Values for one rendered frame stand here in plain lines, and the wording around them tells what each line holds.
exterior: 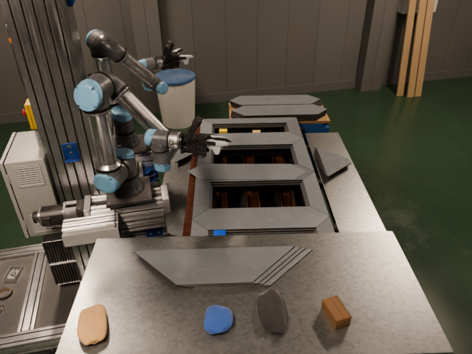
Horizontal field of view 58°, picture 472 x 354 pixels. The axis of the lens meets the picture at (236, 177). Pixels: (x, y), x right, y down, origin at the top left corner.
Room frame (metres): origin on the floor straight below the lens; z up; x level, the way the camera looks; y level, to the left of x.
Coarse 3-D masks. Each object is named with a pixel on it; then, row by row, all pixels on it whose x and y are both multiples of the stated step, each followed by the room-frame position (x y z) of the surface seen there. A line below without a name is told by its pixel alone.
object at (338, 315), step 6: (324, 300) 1.02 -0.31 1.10; (330, 300) 1.02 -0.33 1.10; (336, 300) 1.02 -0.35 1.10; (324, 306) 1.00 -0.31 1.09; (330, 306) 0.99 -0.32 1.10; (336, 306) 0.99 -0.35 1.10; (342, 306) 0.99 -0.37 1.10; (324, 312) 1.00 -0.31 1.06; (330, 312) 0.97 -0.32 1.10; (336, 312) 0.96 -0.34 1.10; (342, 312) 0.96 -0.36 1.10; (348, 312) 0.96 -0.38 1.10; (330, 318) 0.96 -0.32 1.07; (336, 318) 0.94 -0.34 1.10; (342, 318) 0.94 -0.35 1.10; (348, 318) 0.94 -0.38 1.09; (336, 324) 0.93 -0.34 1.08; (342, 324) 0.94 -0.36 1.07; (348, 324) 0.94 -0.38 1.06
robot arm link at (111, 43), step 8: (96, 40) 2.29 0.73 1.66; (104, 40) 2.28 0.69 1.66; (112, 40) 2.29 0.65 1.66; (96, 48) 2.28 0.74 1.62; (104, 48) 2.26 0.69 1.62; (112, 48) 2.26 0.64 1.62; (120, 48) 2.28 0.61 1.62; (112, 56) 2.26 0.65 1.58; (120, 56) 2.27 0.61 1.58; (128, 56) 2.31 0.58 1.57; (128, 64) 2.30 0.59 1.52; (136, 64) 2.34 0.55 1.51; (136, 72) 2.33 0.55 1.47; (144, 72) 2.36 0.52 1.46; (144, 80) 2.37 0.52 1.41; (152, 80) 2.39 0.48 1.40; (160, 80) 2.44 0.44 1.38; (152, 88) 2.41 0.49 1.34; (160, 88) 2.39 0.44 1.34
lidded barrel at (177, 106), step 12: (168, 72) 4.79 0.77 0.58; (180, 72) 4.79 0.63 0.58; (192, 72) 4.79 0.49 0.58; (168, 84) 4.47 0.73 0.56; (180, 84) 4.48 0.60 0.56; (192, 84) 4.62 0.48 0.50; (168, 96) 4.49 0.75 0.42; (180, 96) 4.49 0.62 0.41; (192, 96) 4.62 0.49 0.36; (168, 108) 4.51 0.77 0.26; (180, 108) 4.50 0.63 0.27; (192, 108) 4.62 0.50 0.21; (168, 120) 4.53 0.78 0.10; (180, 120) 4.51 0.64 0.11; (192, 120) 4.62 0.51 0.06
